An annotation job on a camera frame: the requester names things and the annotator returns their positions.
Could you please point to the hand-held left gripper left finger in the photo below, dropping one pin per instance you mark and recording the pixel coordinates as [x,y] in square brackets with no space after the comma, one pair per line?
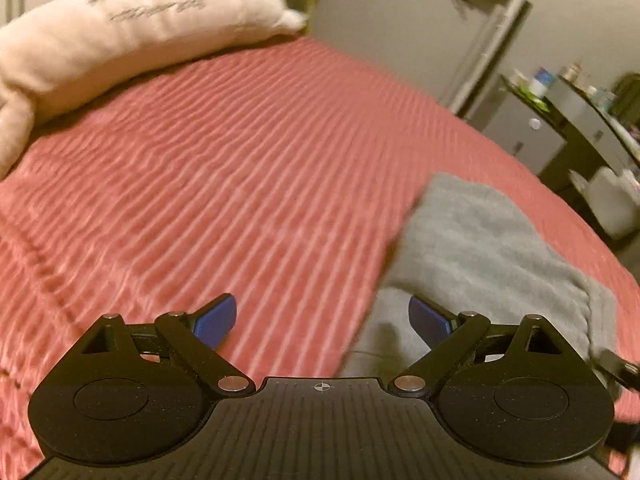
[217,317]

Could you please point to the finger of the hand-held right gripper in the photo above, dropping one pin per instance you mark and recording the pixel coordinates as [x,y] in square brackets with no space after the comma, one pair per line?
[617,364]

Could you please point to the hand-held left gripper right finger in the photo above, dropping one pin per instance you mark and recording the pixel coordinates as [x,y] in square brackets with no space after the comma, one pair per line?
[427,316]

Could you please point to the grey sweat pants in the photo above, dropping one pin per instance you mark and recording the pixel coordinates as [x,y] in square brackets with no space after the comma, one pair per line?
[475,250]

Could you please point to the red ribbed blanket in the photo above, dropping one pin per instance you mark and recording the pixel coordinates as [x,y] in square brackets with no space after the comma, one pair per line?
[200,185]

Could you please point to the white fluffy chair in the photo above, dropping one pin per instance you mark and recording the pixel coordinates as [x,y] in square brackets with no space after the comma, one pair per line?
[610,200]

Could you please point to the grey cabinet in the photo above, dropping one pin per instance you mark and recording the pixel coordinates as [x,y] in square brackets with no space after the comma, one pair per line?
[530,135]

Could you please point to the green leaf-shaped item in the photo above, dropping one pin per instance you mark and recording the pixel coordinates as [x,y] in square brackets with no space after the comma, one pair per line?
[532,99]

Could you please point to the grey vanity desk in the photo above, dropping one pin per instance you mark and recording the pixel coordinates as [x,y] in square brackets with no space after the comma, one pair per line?
[590,120]

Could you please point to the blue and white container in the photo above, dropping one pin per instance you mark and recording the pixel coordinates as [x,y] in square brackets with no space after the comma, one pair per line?
[541,82]

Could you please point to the oval mirror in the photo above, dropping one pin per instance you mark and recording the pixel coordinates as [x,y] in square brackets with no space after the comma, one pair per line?
[630,95]

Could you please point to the white pole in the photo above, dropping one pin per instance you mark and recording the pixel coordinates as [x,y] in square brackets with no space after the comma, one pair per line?
[492,50]

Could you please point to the row of cosmetic bottles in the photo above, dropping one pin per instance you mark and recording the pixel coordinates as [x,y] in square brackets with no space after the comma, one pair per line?
[582,80]

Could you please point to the pink plush pillow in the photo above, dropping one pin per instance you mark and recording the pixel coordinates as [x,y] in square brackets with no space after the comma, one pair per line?
[125,45]

